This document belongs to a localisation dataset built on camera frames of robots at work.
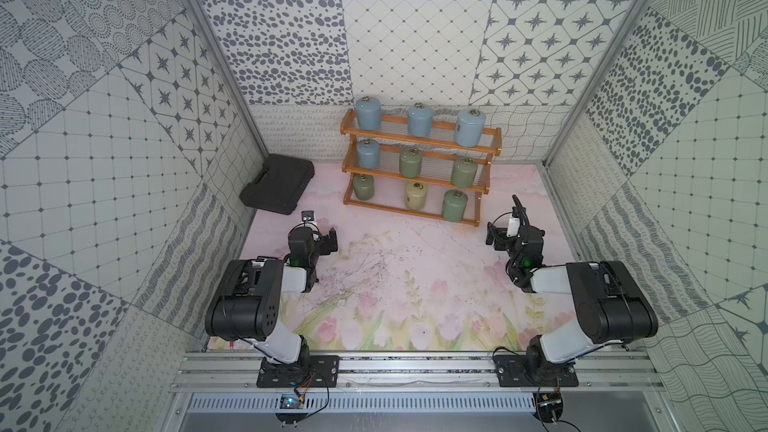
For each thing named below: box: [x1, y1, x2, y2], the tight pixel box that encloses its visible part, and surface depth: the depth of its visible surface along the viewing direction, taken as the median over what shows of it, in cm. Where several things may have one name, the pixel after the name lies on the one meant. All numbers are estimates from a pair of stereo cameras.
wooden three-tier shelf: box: [340, 109, 502, 227], surface depth 100 cm
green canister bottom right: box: [443, 189, 468, 222], surface depth 100 cm
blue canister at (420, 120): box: [407, 102, 434, 138], surface depth 87 cm
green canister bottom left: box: [353, 174, 375, 200], surface depth 106 cm
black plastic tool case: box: [239, 154, 315, 215], surface depth 111 cm
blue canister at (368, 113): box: [356, 96, 382, 131], surface depth 90 cm
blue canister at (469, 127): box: [454, 108, 486, 148], surface depth 83 cm
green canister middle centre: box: [399, 148, 423, 179], surface depth 95 cm
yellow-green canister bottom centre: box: [405, 181, 428, 211], surface depth 103 cm
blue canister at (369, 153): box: [357, 138, 381, 170], surface depth 97 cm
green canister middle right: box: [451, 156, 479, 188], surface depth 92 cm
